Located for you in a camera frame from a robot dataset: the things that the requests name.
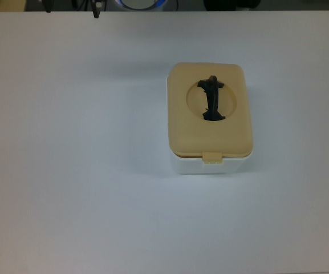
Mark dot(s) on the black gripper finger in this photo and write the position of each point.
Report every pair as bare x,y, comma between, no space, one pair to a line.
96,10
48,5

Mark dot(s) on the tan plastic case lid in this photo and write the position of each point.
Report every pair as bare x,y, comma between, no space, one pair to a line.
181,134

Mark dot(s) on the white plastic tool case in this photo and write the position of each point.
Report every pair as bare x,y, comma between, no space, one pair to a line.
190,167

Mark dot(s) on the white round blue-lit device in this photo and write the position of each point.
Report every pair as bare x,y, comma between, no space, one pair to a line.
141,3

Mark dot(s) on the tan wooden panel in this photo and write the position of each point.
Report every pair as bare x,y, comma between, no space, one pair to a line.
1,5

